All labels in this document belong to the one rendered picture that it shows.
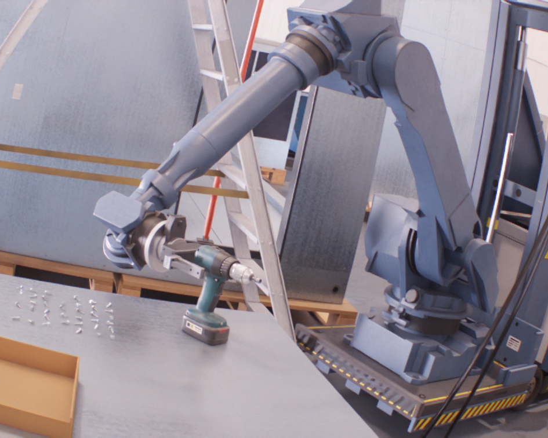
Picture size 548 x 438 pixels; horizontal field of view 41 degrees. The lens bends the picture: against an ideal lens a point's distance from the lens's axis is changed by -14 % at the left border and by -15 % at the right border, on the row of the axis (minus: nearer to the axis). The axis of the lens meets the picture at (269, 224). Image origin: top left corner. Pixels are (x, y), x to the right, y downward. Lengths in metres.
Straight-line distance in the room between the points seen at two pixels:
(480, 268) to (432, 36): 5.24
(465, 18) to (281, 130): 2.58
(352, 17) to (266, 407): 1.30
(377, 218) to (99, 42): 1.61
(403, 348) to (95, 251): 1.67
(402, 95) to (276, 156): 6.32
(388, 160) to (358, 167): 3.88
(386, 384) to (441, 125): 1.06
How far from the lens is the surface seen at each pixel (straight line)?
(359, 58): 2.58
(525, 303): 3.72
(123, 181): 3.20
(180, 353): 1.96
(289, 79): 2.46
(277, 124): 8.80
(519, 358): 3.70
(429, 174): 2.81
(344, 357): 3.37
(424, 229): 3.03
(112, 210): 2.22
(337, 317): 4.36
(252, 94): 2.40
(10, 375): 1.63
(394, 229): 3.25
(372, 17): 2.60
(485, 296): 3.21
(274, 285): 3.45
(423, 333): 3.37
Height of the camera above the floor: 1.38
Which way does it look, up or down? 12 degrees down
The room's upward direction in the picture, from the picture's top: 12 degrees clockwise
